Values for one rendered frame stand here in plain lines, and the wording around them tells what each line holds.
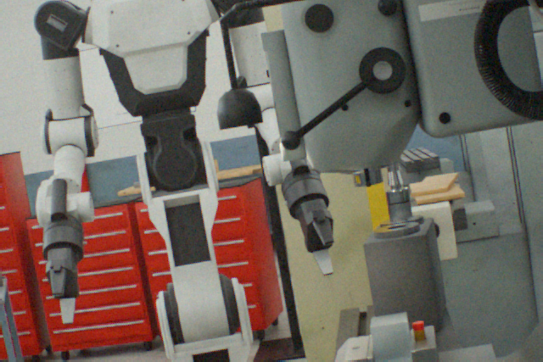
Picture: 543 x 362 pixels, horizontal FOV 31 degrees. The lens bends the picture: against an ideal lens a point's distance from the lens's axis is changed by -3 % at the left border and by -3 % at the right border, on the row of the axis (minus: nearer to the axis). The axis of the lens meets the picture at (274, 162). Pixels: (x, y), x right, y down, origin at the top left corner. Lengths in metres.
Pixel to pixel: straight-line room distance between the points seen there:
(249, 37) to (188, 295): 0.62
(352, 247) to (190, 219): 1.18
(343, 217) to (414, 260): 1.51
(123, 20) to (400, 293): 0.89
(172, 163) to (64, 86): 0.31
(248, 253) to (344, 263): 2.83
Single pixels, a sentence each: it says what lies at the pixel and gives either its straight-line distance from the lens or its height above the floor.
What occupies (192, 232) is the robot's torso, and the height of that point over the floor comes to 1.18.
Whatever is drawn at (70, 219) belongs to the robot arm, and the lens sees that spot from 2.10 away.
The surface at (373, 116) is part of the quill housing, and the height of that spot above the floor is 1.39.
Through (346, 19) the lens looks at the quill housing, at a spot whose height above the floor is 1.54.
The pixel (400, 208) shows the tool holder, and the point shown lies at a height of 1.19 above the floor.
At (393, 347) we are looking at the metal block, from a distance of 1.38.
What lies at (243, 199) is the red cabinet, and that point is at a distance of 6.15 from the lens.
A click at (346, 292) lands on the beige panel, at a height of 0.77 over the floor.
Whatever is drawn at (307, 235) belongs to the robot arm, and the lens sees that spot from 2.03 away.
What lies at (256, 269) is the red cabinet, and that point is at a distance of 6.20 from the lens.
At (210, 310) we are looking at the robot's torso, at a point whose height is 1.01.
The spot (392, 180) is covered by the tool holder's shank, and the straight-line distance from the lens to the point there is 1.98.
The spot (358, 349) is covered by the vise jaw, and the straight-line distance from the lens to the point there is 1.40.
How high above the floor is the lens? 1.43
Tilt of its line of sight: 3 degrees down
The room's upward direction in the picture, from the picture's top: 10 degrees counter-clockwise
